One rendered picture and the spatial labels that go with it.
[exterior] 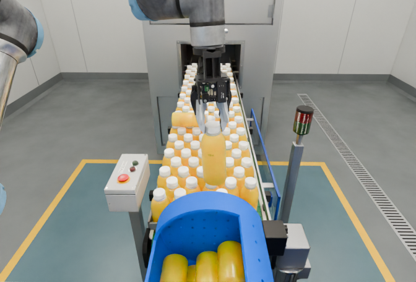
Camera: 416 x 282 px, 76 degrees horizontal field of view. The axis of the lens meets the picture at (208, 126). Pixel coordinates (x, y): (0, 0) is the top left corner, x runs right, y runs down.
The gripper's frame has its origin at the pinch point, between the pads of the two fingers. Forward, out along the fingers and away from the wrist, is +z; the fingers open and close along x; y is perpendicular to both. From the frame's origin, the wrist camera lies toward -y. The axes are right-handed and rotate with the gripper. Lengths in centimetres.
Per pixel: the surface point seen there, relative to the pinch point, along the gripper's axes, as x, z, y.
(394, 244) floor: 135, 137, -64
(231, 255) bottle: 0.4, 25.4, 17.6
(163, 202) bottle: -16.4, 29.3, -9.7
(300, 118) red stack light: 36.6, 12.2, -26.4
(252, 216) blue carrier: 6.7, 18.9, 13.1
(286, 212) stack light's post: 36, 62, -32
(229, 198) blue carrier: 1.9, 14.8, 10.6
